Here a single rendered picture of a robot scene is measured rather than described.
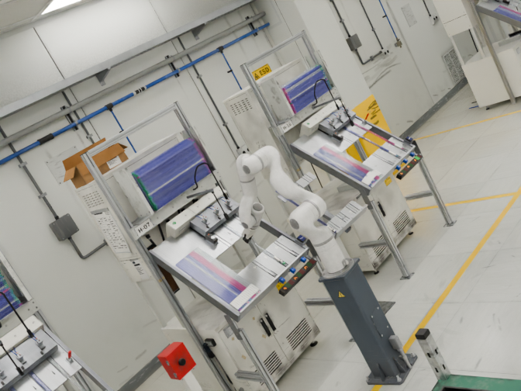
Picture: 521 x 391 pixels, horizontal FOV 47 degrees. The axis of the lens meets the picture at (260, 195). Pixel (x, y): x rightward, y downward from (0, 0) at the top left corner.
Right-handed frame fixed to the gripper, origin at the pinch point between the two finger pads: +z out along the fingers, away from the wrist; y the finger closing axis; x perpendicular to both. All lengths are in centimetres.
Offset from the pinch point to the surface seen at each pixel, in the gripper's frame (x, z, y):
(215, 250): -8.7, 2.3, 20.7
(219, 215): -23.9, -2.0, 0.5
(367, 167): 19, -3, -115
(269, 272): 26.3, -3.0, 11.5
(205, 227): -23.2, -1.6, 14.3
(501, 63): 18, 50, -451
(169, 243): -32.9, 5.9, 35.7
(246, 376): 52, 36, 53
